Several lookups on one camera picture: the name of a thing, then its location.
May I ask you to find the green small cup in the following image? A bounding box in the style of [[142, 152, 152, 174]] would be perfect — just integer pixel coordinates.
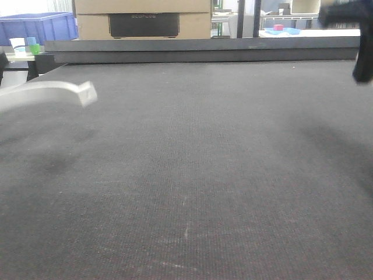
[[29, 44, 40, 55]]

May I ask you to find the blue small cup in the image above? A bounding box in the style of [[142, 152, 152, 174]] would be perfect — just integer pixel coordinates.
[[26, 37, 37, 46]]

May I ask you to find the white paper cup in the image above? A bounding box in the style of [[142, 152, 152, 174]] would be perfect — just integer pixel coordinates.
[[9, 37, 26, 57]]

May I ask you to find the blue tray in background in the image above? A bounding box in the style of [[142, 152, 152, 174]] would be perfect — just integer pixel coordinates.
[[264, 27, 301, 36]]

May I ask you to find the cardboard box with black print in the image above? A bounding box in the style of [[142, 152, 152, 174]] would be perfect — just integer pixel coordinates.
[[74, 1, 212, 40]]

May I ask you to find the white curved pipe clamp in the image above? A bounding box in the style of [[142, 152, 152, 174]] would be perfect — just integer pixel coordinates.
[[1, 81, 98, 113]]

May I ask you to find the blue plastic crate background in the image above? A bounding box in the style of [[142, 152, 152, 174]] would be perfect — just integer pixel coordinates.
[[1, 12, 79, 46]]

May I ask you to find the pink cube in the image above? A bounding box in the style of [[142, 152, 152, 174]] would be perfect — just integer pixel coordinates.
[[273, 24, 284, 31]]

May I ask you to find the light side table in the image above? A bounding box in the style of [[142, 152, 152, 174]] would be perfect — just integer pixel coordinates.
[[1, 47, 40, 88]]

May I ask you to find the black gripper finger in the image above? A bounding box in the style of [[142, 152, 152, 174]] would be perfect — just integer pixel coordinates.
[[353, 24, 372, 83], [319, 1, 372, 27]]

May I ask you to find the black vertical post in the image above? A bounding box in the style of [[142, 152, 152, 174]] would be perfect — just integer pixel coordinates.
[[236, 0, 262, 39]]

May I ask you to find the aluminium frame shelf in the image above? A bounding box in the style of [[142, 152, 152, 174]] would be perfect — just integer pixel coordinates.
[[261, 1, 321, 29]]

